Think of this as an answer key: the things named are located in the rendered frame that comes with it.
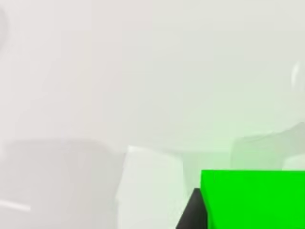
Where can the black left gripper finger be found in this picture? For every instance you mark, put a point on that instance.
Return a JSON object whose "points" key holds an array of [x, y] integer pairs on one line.
{"points": [[194, 212]]}

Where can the green block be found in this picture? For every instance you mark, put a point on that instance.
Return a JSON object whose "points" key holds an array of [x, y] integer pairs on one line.
{"points": [[255, 200]]}

